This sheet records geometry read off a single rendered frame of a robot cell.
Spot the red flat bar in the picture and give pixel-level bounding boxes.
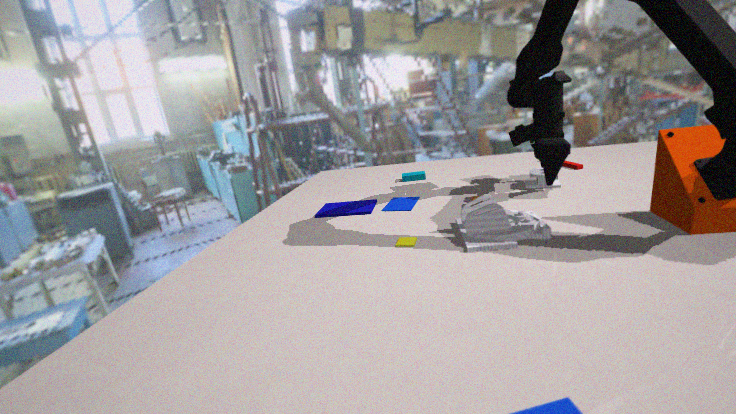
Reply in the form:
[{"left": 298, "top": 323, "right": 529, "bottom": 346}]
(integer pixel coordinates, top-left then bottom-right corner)
[{"left": 563, "top": 161, "right": 583, "bottom": 170}]

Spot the small teal block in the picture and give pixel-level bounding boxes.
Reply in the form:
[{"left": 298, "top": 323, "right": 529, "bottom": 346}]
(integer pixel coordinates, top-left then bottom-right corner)
[{"left": 402, "top": 171, "right": 426, "bottom": 182}]

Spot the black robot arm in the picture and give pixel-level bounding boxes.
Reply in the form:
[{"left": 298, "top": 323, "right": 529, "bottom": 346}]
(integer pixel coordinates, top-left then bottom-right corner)
[{"left": 507, "top": 0, "right": 736, "bottom": 200}]

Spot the yellow flat tile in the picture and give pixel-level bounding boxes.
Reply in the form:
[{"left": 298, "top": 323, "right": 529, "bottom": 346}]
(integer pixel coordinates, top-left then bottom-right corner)
[{"left": 396, "top": 237, "right": 417, "bottom": 247}]

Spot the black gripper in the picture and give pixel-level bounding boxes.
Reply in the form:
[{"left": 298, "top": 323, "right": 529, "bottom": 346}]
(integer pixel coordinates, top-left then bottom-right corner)
[{"left": 530, "top": 106, "right": 571, "bottom": 185}]

